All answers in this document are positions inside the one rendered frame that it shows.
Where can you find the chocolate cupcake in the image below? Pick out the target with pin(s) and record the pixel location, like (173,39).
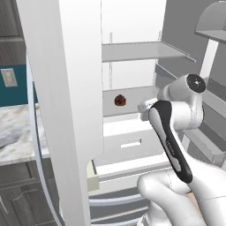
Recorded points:
(120,100)

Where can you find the grey fridge door with bins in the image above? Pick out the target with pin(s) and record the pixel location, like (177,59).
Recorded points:
(182,26)

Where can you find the rounded grey door bin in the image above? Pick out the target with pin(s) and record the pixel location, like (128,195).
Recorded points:
(213,20)

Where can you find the white fridge drawer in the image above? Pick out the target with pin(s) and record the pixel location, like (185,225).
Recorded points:
(126,136)

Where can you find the white wall outlet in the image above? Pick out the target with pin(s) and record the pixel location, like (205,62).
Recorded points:
(9,77)

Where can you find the white fridge door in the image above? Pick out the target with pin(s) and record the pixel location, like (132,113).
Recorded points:
(73,88)

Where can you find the white fridge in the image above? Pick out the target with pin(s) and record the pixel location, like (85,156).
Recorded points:
(132,23)

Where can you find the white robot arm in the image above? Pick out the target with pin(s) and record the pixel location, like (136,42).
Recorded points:
(189,117)

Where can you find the grey lower cupboard run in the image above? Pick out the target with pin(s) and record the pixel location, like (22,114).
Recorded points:
(20,194)

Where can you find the grey upper cupboard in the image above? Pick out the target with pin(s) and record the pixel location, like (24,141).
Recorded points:
(10,29)

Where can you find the glass fridge shelf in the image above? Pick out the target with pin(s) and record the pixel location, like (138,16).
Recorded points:
(138,51)

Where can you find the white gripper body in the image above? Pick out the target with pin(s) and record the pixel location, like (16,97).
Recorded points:
(144,109)

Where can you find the long grey door bin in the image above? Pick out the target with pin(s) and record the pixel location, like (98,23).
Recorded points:
(206,147)

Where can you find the grey fridge shelf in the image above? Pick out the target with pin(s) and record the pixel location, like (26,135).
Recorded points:
(134,106)

